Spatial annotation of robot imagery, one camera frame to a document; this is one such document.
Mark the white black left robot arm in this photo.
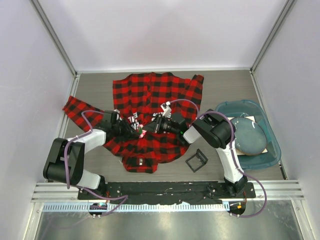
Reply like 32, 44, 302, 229
43, 110, 141, 200

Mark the small black square frame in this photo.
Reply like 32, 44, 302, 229
185, 148, 208, 173

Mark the aluminium front rail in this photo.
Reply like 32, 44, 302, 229
31, 180, 304, 205

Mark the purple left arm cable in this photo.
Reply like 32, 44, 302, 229
64, 109, 130, 218

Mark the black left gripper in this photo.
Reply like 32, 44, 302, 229
111, 118, 139, 142

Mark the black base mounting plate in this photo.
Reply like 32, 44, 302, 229
93, 181, 256, 205

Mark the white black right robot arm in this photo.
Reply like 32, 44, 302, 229
142, 110, 248, 198

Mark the pink white flower brooch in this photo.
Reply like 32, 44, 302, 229
138, 124, 146, 138

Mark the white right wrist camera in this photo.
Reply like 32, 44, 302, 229
160, 101, 172, 118

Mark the teal plastic bin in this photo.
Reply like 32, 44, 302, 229
215, 99, 281, 170

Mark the blue round ceramic plate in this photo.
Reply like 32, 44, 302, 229
229, 116, 268, 156

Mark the red black plaid shirt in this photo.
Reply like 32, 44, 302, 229
62, 71, 205, 174

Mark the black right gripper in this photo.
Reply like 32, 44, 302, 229
142, 114, 179, 135

